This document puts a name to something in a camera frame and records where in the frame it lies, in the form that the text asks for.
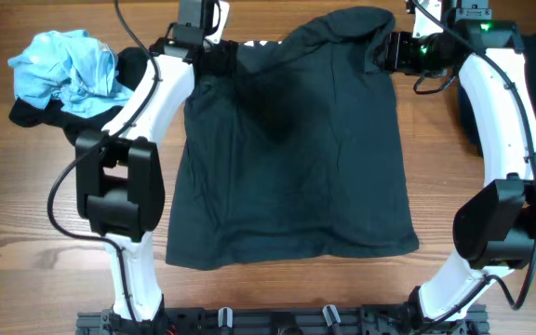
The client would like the dark green t-shirt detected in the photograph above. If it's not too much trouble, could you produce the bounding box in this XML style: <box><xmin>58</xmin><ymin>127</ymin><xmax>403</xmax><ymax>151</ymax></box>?
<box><xmin>166</xmin><ymin>7</ymin><xmax>419</xmax><ymax>270</ymax></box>

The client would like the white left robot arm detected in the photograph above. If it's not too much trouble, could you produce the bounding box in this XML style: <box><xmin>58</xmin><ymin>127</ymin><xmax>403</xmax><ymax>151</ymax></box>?
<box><xmin>75</xmin><ymin>1</ymin><xmax>230</xmax><ymax>333</ymax></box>

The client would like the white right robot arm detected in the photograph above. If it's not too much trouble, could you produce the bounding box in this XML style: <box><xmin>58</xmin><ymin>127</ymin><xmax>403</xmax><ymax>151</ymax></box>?
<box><xmin>381</xmin><ymin>1</ymin><xmax>536</xmax><ymax>334</ymax></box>

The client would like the black garment with logo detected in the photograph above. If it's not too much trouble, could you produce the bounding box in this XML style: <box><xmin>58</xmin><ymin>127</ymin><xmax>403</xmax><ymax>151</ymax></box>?
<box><xmin>8</xmin><ymin>47</ymin><xmax>147</xmax><ymax>145</ymax></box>

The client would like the light blue crumpled garment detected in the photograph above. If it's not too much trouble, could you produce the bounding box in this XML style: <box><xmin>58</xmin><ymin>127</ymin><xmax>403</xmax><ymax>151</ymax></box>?
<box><xmin>7</xmin><ymin>30</ymin><xmax>133</xmax><ymax>118</ymax></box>

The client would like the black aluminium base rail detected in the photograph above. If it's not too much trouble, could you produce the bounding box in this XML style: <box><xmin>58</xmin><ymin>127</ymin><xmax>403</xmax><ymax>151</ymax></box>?
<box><xmin>75</xmin><ymin>305</ymin><xmax>490</xmax><ymax>335</ymax></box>

